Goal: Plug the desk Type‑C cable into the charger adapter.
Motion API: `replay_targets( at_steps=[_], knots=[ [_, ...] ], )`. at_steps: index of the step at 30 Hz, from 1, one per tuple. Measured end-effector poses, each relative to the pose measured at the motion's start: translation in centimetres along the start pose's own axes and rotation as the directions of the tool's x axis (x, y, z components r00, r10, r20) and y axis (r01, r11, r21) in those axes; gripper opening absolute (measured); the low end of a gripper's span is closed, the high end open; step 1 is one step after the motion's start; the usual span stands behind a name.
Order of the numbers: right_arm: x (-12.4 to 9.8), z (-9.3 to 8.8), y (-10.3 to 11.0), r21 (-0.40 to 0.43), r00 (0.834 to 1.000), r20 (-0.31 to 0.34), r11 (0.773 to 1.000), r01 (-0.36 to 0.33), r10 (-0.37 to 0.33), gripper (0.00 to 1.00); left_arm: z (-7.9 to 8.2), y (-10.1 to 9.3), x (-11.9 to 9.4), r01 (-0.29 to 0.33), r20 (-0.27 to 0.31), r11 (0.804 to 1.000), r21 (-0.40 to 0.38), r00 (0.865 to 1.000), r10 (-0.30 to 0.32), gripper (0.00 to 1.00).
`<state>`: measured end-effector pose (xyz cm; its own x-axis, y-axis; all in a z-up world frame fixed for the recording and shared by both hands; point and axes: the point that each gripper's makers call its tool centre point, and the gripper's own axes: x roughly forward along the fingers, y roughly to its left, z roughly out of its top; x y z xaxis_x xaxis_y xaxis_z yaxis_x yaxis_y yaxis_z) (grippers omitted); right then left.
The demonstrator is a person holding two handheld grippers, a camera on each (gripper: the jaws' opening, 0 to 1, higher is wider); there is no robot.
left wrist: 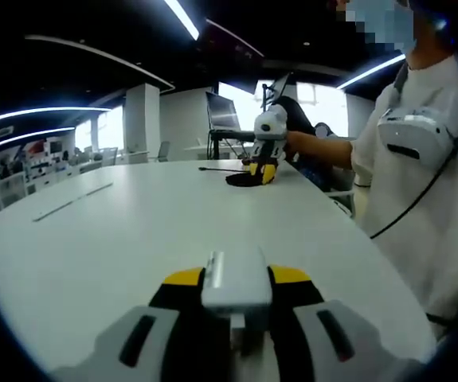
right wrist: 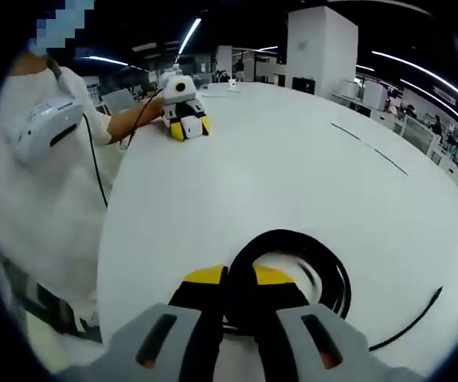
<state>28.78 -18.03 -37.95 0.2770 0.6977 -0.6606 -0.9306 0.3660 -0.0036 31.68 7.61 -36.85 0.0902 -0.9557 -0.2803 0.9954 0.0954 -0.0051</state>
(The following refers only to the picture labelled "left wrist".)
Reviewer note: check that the black office chair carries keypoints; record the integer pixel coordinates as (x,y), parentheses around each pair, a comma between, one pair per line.
(296,113)

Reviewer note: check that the laptop on stand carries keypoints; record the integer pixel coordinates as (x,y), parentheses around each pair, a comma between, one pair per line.
(222,111)

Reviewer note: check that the person in white shirt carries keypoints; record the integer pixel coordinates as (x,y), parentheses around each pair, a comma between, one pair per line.
(420,238)

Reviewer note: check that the dark hanging display screen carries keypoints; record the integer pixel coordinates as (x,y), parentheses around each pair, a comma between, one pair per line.
(236,59)

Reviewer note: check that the white chest device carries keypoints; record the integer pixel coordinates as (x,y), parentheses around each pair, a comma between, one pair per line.
(416,131)

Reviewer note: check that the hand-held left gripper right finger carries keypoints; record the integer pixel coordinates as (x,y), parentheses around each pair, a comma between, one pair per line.
(304,318)

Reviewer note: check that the white charger adapter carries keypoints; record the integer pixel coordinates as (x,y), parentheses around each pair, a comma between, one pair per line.
(238,282)

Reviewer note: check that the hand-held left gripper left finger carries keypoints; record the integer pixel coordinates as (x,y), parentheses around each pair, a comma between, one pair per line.
(165,318)

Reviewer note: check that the person's right hand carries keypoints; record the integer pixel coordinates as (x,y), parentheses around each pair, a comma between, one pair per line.
(298,145)

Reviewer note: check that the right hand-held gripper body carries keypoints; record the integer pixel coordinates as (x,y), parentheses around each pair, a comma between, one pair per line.
(270,125)

